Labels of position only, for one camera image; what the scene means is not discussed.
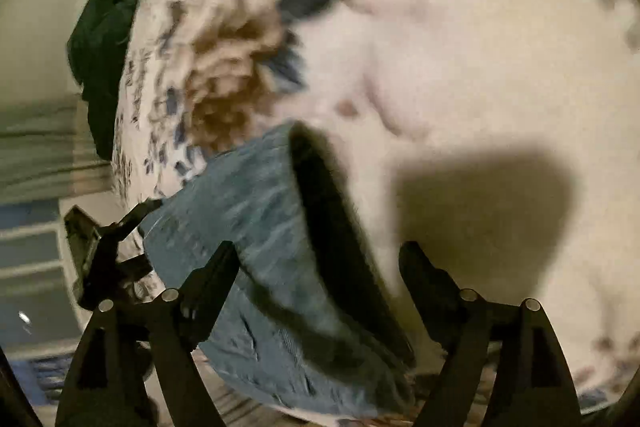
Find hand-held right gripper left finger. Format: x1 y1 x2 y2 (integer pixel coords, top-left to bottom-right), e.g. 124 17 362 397
54 240 241 427

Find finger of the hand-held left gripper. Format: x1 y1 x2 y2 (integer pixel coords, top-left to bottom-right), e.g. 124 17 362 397
115 199 164 230
116 252 154 279

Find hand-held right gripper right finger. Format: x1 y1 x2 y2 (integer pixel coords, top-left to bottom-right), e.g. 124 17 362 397
398 240 584 427

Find blue jeans pants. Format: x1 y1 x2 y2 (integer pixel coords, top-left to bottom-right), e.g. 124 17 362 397
139 121 419 420

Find window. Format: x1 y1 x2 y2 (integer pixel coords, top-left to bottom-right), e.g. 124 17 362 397
0 201 81 350

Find grey-green curtain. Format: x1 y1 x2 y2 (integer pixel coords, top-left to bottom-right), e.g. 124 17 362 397
0 98 112 204

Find dark green folded blanket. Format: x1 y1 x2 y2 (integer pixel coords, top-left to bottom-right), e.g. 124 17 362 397
67 0 144 161

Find floral blanket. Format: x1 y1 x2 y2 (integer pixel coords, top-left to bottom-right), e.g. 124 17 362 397
106 0 637 424

